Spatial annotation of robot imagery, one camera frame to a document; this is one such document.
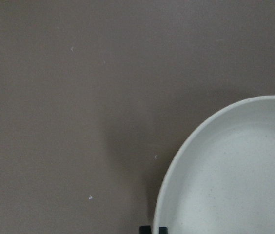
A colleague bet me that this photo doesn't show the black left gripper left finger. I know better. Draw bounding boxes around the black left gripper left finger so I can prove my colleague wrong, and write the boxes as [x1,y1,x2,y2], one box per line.
[139,225,152,234]

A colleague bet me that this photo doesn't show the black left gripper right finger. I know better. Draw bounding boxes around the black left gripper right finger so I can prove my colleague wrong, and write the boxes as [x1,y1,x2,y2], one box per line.
[158,227,168,234]

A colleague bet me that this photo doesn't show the white round plate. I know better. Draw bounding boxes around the white round plate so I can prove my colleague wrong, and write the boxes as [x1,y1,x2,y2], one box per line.
[152,96,275,234]

